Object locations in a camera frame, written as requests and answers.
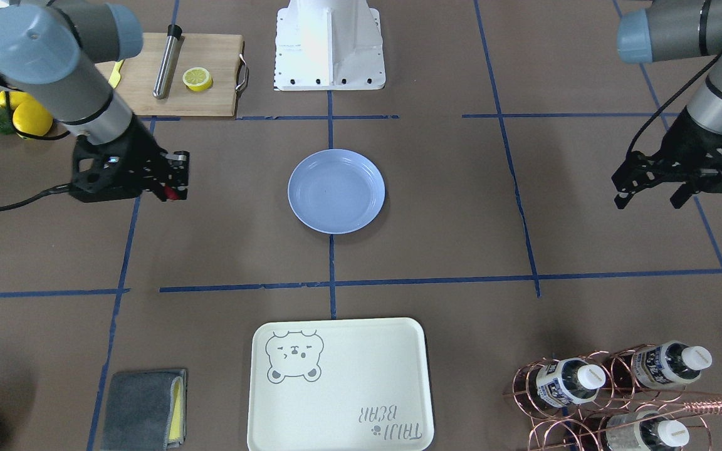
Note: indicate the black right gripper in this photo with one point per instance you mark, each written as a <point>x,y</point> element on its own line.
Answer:
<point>142,146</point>

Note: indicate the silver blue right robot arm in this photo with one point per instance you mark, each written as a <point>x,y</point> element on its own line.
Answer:
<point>50,50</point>

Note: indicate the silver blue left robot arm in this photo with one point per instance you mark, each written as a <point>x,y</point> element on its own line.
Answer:
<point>675,30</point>

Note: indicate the half lemon slice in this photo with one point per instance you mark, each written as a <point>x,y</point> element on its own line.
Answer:
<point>197,79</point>

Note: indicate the yellow plastic knife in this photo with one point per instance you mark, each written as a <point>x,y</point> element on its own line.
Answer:
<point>115,76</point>

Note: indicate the cream bear tray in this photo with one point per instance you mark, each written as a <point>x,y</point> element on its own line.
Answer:
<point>351,384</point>

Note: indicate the yellow lemon front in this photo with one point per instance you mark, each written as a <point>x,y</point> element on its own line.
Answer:
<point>31,118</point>

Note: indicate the blue round plate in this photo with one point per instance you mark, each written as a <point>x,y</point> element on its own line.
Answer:
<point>336,191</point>

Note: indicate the copper wire bottle rack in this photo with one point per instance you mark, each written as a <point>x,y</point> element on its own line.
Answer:
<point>566,428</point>

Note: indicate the yellow lemon back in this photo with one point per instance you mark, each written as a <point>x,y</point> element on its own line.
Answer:
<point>10,100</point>

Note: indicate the dark bottle white cap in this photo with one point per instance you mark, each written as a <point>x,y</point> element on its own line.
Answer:
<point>563,383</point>

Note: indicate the red strawberry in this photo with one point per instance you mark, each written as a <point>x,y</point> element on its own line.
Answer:
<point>171,194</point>

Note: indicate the yellow sponge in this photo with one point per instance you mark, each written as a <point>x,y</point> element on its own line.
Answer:
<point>176,425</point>

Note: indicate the yellow lemon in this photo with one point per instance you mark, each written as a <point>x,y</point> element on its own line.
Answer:
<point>10,100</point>
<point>31,118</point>

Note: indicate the steel muddler black tip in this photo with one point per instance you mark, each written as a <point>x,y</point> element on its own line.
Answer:
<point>167,65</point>

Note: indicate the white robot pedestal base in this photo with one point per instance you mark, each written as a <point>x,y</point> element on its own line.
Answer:
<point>329,45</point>

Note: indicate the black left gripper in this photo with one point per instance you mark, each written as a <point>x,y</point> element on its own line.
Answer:
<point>685,139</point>

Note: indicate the bamboo cutting board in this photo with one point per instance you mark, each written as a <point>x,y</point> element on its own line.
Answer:
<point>221,54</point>

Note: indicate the grey folded cloth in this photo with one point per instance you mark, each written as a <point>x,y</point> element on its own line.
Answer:
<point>138,409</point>

